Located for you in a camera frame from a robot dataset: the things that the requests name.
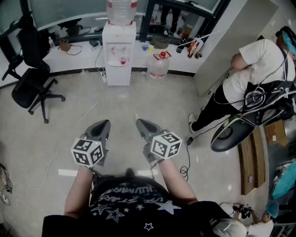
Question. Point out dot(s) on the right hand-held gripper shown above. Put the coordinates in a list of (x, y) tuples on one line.
[(165, 145)]

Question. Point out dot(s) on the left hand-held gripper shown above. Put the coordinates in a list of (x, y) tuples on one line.
[(86, 150)]

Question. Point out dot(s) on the red plastic cup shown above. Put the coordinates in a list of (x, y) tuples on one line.
[(123, 60)]

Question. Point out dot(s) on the person's left forearm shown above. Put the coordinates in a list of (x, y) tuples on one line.
[(77, 192)]

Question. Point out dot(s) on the grey shoulder pack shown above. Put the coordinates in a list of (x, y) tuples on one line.
[(229, 229)]

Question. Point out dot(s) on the person's right forearm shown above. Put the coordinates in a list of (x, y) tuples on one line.
[(175, 182)]

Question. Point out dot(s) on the clear container with yellow liquid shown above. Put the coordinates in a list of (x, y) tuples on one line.
[(151, 48)]

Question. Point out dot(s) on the white water dispenser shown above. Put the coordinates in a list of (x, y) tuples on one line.
[(118, 76)]

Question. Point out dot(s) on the person's black shoe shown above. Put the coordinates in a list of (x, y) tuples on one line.
[(130, 172)]

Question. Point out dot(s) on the white power strip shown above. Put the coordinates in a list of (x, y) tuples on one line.
[(104, 75)]

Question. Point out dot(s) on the clear water jug red cap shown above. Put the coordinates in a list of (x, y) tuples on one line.
[(158, 67)]

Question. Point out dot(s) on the black star-print t-shirt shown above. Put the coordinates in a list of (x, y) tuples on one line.
[(129, 213)]

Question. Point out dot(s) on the olive green bag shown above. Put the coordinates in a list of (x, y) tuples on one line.
[(160, 42)]

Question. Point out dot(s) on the white window counter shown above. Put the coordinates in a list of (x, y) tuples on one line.
[(81, 58)]

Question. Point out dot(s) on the black thermos flask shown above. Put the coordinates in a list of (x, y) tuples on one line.
[(182, 46)]

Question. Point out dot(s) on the black power adapter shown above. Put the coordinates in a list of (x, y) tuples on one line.
[(93, 43)]

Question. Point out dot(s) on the black office chair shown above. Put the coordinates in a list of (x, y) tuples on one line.
[(30, 81)]

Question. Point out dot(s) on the white paper bag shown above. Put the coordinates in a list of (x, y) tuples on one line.
[(196, 46)]

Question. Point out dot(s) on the black round stool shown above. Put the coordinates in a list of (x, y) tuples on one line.
[(233, 135)]

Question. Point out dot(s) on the clear water dispenser bottle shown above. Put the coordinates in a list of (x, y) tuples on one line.
[(120, 11)]

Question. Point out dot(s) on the small clear water bottle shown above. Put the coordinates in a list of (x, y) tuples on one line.
[(51, 43)]

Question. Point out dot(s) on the wooden table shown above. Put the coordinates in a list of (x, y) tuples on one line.
[(250, 166)]

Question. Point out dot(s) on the dark framed glass window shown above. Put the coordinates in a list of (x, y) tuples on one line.
[(64, 11)]

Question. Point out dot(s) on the cardboard box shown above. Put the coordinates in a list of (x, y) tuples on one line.
[(276, 133)]

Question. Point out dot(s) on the teal cloth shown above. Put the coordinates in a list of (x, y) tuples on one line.
[(285, 180)]

